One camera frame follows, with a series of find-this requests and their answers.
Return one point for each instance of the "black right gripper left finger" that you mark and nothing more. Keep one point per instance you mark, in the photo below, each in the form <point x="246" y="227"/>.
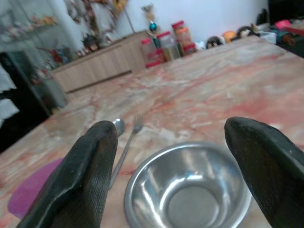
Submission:
<point x="80" y="180"/>

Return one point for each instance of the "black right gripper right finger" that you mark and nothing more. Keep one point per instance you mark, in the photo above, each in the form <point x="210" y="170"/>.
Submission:
<point x="273" y="171"/>

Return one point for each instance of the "stainless steel bowl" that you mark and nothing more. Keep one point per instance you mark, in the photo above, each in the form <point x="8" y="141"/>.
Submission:
<point x="190" y="190"/>

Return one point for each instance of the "silver fork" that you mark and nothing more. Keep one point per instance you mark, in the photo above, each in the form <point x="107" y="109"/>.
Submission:
<point x="126" y="152"/>

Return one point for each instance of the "purple placemat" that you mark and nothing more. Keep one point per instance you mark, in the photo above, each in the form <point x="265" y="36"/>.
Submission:
<point x="26" y="192"/>

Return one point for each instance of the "silver spoon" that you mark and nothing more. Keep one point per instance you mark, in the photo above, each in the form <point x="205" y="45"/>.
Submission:
<point x="119" y="126"/>

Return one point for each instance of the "light wooden sideboard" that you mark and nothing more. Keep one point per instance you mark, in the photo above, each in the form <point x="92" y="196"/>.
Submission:
<point x="99" y="64"/>

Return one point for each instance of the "low red-lidded container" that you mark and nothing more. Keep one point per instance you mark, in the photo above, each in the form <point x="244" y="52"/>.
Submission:
<point x="155" y="62"/>

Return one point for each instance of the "orange round toy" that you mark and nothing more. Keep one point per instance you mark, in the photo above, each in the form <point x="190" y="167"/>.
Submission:
<point x="229" y="36"/>

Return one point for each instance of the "dark-haired round doll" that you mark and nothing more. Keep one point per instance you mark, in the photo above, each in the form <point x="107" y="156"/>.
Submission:
<point x="214" y="42"/>

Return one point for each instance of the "black-haired doll head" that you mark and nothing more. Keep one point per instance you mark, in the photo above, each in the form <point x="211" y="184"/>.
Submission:
<point x="244" y="31"/>

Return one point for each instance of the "white round doll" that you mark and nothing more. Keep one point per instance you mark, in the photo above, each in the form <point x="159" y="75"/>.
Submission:
<point x="201" y="45"/>

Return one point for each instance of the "tall plastic jar red lid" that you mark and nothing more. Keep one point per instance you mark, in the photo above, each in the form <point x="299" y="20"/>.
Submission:
<point x="146" y="48"/>

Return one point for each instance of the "small red-lidded snack jar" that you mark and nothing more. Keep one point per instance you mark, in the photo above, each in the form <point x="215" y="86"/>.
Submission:
<point x="190" y="49"/>

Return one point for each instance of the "pink small box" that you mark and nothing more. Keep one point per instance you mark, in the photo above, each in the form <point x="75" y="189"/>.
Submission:
<point x="282" y="23"/>

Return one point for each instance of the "glass display cabinet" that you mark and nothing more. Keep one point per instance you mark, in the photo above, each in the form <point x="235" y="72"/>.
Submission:
<point x="26" y="35"/>

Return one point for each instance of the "steel canister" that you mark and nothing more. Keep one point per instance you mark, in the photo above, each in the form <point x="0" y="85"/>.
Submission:
<point x="171" y="52"/>

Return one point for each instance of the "white-robed statue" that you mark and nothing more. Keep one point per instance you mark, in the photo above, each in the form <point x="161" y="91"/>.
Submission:
<point x="90" y="19"/>

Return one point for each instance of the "red-lidded jar with orange snacks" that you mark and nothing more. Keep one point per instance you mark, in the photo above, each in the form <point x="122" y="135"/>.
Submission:
<point x="183" y="33"/>

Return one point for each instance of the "clear jar with red lid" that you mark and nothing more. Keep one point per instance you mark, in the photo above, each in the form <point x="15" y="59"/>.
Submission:
<point x="166" y="39"/>

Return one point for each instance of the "trophy with blue ball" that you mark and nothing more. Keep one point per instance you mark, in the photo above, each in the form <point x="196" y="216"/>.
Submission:
<point x="152" y="26"/>

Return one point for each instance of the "black flag with gold fringe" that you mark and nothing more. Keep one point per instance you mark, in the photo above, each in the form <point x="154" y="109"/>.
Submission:
<point x="121" y="6"/>

